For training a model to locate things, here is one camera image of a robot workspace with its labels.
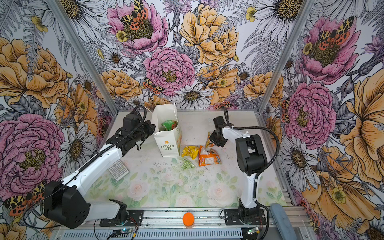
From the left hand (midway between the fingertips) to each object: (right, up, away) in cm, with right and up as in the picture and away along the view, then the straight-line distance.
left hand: (156, 129), depth 83 cm
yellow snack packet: (+19, -13, +7) cm, 24 cm away
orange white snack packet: (+29, -17, +7) cm, 34 cm away
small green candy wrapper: (+17, -21, +6) cm, 27 cm away
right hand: (+34, -11, +17) cm, 39 cm away
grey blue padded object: (+62, -43, -12) cm, 77 cm away
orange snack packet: (+30, -10, +18) cm, 37 cm away
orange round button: (+19, -40, -14) cm, 46 cm away
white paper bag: (+7, -7, +2) cm, 11 cm away
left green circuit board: (-11, -47, -12) cm, 50 cm away
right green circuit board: (+49, -47, -11) cm, 69 cm away
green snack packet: (+4, +2, +16) cm, 17 cm away
